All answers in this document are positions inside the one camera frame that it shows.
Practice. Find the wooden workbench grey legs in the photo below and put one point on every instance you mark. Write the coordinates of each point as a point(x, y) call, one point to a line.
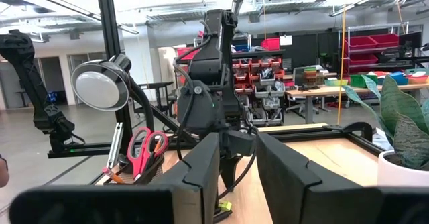
point(321, 90)

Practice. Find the green snake plant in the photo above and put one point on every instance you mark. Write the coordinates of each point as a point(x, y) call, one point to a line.
point(399, 110)

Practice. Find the orange pencil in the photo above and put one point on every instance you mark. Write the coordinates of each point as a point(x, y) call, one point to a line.
point(157, 146)
point(115, 177)

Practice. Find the silver metal bracket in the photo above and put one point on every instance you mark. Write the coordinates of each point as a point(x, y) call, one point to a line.
point(115, 143)

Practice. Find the person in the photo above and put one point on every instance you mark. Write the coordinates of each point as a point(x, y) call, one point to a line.
point(3, 172)

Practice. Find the small yellow-green highlighter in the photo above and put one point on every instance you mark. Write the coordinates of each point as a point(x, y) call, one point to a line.
point(225, 206)

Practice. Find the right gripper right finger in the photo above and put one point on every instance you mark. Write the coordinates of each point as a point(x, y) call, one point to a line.
point(285, 183)

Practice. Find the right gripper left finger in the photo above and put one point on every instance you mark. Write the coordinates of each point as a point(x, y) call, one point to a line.
point(201, 170)

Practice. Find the black pen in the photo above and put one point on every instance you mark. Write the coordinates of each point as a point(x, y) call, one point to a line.
point(221, 216)

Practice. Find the black mesh desk organizer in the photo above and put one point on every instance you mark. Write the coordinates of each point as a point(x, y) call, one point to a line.
point(151, 173)

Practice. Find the black desk lamp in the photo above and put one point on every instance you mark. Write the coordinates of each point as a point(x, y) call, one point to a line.
point(97, 86)

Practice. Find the red plastic bin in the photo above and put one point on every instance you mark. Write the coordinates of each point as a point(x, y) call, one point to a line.
point(271, 44)

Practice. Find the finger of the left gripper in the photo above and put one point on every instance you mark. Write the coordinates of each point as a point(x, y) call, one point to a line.
point(233, 170)

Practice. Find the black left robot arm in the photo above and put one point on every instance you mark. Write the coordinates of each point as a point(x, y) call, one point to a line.
point(207, 66)

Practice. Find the white round plant pot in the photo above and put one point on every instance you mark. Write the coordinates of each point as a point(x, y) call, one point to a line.
point(399, 173)

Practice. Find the red bin shelf rack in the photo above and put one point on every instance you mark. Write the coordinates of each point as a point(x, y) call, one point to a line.
point(362, 43)

